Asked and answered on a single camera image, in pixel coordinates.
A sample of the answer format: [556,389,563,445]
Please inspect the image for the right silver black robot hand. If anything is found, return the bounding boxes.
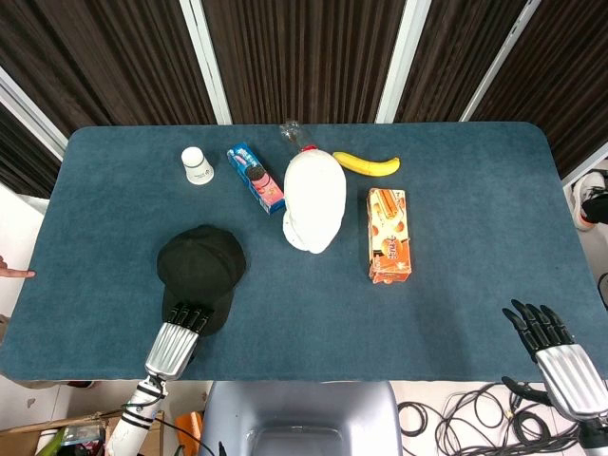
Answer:
[501,298,608,421]

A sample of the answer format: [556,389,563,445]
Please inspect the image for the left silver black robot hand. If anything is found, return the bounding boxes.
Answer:
[143,300,215,381]

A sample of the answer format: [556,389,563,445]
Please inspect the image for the black baseball cap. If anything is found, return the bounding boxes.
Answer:
[157,224,247,337]

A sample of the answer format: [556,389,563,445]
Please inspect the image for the orange object on floor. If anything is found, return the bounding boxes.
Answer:
[174,411,204,448]

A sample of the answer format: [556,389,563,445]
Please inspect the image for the cardboard box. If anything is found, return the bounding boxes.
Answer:
[0,409,165,456]

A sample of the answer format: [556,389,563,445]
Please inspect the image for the grey robot torso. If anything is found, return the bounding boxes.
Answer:
[201,380,405,456]

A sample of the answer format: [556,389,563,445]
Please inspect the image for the blue felt table mat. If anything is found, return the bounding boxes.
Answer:
[0,122,600,383]

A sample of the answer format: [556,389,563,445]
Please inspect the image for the white orange sneaker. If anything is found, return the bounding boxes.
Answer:
[571,171,608,232]

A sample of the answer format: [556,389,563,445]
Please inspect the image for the person's fingers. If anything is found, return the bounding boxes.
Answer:
[0,256,37,279]

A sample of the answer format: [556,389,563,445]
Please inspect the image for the white paper cup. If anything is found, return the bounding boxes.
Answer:
[180,146,215,185]

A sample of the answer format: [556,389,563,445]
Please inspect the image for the blue Oreo cookie box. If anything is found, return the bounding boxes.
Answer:
[226,146,287,216]

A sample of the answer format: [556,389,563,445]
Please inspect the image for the white baseball cap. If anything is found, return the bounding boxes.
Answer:
[282,149,348,255]

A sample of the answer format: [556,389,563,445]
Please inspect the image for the orange biscuit box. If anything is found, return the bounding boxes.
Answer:
[366,187,412,285]

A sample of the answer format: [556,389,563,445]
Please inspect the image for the clear plastic bottle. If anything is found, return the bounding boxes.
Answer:
[278,119,316,152]

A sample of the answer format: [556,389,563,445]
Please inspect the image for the yellow banana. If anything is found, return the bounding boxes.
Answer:
[332,151,401,178]

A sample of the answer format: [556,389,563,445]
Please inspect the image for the black cable tangle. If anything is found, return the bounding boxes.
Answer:
[396,382,585,456]

